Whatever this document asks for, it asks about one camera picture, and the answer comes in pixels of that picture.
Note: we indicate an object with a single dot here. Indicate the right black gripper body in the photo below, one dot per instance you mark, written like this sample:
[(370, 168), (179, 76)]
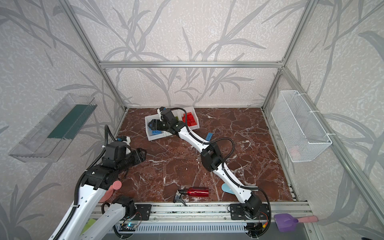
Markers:
[(158, 124)]

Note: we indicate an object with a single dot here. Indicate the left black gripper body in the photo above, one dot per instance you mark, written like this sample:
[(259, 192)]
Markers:
[(138, 155)]

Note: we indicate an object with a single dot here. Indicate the blue lego brick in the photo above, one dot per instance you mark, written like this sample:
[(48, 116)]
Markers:
[(156, 132), (209, 137)]

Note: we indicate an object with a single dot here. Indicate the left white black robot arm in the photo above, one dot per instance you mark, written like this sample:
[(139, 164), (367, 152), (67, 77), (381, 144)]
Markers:
[(90, 188)]

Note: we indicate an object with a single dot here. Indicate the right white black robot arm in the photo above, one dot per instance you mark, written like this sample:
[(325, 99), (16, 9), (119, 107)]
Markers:
[(212, 159)]

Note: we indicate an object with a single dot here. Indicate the left green-lit circuit board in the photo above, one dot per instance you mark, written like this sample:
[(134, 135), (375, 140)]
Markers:
[(129, 227)]

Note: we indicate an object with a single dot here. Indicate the light blue toy shovel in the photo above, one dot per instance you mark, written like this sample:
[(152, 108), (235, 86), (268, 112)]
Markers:
[(225, 188)]

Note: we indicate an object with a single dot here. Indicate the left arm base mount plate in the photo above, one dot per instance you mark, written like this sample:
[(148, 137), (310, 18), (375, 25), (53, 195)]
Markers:
[(143, 212)]

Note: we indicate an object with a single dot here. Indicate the clear plastic wall shelf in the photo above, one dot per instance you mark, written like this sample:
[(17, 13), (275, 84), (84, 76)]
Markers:
[(49, 139)]

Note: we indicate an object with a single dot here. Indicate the aluminium front rail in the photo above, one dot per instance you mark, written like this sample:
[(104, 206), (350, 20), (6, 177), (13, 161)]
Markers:
[(216, 212)]

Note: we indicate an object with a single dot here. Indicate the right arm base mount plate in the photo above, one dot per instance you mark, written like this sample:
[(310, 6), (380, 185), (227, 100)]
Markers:
[(238, 213)]

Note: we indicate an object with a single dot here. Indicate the white wire mesh basket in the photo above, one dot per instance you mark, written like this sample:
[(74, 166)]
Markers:
[(302, 133)]

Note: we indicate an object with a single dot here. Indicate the purple toy shovel pink handle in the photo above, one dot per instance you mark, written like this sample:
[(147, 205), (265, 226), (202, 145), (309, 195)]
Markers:
[(287, 223)]

